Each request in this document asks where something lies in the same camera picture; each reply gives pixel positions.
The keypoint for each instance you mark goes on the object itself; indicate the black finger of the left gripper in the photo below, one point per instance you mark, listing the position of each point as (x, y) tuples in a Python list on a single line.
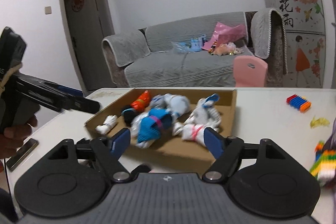
[(54, 96)]

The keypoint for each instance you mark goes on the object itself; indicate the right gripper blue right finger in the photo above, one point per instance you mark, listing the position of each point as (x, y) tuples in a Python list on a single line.
[(214, 142)]

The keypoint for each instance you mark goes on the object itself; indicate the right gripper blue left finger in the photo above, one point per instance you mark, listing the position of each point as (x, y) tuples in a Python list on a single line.
[(119, 143)]

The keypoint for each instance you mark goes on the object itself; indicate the white sock bundle pink band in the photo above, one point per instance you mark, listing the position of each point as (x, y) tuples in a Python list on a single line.
[(192, 132)]

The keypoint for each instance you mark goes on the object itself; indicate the small white sock bundle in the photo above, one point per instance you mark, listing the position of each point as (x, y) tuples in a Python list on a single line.
[(107, 125)]

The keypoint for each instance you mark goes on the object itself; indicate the white grey sock bundle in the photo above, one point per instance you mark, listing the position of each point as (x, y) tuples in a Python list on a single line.
[(205, 113)]

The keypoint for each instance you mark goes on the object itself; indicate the black sock blue cuff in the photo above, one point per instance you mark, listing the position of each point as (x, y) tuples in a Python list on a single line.
[(128, 113)]

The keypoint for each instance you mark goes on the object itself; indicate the orange plastic bundle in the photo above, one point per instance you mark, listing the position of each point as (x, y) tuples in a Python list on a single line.
[(142, 102)]

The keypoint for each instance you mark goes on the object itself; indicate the white sock bundle blue trim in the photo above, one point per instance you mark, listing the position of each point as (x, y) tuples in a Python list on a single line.
[(174, 103)]

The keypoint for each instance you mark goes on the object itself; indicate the left human hand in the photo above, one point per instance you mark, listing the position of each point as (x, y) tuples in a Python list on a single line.
[(13, 137)]

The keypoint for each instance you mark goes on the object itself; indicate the pink plastic child chair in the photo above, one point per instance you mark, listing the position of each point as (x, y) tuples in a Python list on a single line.
[(249, 72)]

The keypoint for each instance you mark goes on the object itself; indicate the grey covered sofa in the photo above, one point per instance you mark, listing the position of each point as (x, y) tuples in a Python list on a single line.
[(146, 58)]

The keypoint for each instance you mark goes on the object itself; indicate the multicolour block strip far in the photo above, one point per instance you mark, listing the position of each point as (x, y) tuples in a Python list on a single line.
[(299, 103)]

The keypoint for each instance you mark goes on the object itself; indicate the plush toys pile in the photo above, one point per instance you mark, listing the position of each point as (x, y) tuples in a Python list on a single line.
[(227, 49)]

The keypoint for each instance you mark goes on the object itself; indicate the blue toy castle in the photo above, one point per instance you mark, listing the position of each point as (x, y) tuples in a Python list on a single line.
[(190, 46)]

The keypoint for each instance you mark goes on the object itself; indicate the dark grey door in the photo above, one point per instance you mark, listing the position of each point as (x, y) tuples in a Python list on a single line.
[(86, 23)]

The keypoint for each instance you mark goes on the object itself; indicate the yellow plastic clip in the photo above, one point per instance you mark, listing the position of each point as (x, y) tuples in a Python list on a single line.
[(317, 122)]

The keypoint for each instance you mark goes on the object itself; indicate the pink plastic bag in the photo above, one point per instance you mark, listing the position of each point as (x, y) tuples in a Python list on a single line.
[(224, 34)]

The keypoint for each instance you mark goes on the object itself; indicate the multicolour block stack near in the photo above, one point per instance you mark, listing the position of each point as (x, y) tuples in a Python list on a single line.
[(323, 168)]

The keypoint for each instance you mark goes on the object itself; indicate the purple water bottle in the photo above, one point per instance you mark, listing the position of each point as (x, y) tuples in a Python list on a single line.
[(332, 138)]

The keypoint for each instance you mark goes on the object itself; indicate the decorated silver refrigerator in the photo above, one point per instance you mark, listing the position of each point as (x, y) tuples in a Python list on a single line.
[(304, 24)]

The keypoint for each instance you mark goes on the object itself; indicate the wall light switch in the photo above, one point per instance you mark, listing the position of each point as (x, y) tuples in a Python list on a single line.
[(48, 10)]

